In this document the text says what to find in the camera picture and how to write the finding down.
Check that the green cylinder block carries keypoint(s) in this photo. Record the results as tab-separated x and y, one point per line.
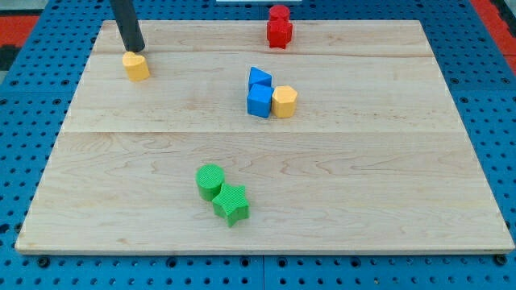
209	179

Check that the yellow heart block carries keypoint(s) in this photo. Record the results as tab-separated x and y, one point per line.
136	66

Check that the blue cube block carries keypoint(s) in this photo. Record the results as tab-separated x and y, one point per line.
259	100

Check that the light wooden board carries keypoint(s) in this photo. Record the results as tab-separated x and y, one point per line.
374	161

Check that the green star block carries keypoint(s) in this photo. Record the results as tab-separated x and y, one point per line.
231	204

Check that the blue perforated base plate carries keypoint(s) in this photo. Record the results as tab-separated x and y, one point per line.
39	87

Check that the red cylinder block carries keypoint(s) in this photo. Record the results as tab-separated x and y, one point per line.
279	13

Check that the yellow hexagon block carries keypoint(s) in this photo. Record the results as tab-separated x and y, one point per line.
284	101

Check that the red star block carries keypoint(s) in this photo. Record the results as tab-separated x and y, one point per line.
279	33

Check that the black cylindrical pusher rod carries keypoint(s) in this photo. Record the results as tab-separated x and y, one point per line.
128	25

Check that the blue triangle block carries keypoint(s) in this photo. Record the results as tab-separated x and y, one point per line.
259	77

